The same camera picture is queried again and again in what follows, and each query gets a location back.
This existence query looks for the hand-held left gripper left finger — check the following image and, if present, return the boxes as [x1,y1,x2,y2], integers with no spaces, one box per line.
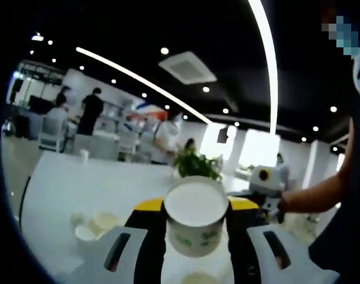
[70,195,168,284]

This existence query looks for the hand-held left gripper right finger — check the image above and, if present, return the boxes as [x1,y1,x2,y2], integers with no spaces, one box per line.
[226,195,342,284]

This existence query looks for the green potted plant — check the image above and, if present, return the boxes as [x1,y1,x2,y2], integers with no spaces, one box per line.
[172,149,223,182]

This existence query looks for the white table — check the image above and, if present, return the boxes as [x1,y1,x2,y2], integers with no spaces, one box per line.
[20,152,316,284]

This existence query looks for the person's dark shirt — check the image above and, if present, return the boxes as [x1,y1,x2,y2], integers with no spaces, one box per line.
[308,29,360,284]

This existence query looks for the white shelving unit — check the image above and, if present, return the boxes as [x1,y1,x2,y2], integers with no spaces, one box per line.
[102,100,157,160]

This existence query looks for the grey low partition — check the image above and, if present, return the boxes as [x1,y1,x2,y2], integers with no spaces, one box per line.
[73,133,121,160]

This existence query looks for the ceiling light strip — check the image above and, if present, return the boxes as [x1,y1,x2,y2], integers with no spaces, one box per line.
[247,0,280,135]
[75,46,213,125]

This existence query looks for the ceiling air conditioner vent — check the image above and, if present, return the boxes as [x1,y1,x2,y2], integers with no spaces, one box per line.
[158,50,218,85]

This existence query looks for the white office chair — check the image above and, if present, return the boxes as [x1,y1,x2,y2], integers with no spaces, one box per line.
[37,117,68,151]

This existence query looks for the group of round ceiling spotlights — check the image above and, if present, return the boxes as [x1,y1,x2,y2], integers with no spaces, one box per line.
[28,40,339,151]

